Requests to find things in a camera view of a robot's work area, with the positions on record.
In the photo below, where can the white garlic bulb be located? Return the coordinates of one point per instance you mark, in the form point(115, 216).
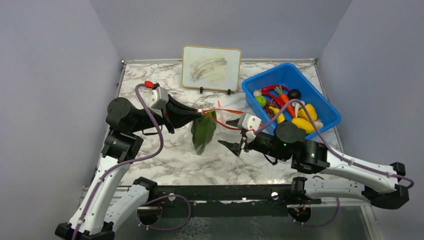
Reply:
point(257, 93)

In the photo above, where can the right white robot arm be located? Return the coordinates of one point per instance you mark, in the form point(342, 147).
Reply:
point(376, 184)

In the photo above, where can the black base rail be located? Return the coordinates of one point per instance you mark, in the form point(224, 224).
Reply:
point(216, 201)

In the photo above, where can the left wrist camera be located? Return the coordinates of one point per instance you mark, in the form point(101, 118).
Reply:
point(158, 99)

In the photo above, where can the dark purple mushroom cap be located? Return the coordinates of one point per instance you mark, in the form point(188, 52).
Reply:
point(294, 94)

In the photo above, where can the orange carrot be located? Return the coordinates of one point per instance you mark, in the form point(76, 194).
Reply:
point(285, 99)

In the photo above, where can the clear orange-zip plastic bag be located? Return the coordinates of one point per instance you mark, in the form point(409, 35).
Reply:
point(225, 131)

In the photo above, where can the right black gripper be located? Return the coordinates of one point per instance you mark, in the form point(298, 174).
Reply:
point(235, 147)

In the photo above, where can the green cabbage ball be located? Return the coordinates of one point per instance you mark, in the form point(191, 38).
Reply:
point(261, 100)

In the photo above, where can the red chili pepper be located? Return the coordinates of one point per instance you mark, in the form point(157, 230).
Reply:
point(276, 99)
point(273, 87)

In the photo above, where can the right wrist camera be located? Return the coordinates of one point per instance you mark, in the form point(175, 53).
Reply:
point(248, 123)

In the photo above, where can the white garlic near mango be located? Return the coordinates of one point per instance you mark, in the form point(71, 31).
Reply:
point(319, 124)

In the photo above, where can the yellow bell pepper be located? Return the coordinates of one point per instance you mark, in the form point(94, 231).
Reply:
point(311, 111)

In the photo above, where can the purple grape bunch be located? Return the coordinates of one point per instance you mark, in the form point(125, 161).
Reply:
point(269, 112)

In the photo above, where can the yellow-framed whiteboard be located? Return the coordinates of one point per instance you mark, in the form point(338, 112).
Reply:
point(211, 68)

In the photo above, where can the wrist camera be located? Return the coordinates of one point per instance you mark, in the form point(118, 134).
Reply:
point(158, 99)
point(248, 123)

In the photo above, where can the yellow banana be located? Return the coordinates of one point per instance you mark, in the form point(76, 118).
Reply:
point(279, 116)

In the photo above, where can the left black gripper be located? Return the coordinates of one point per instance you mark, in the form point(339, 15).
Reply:
point(177, 114)

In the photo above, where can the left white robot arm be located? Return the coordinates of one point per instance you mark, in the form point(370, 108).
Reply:
point(97, 218)

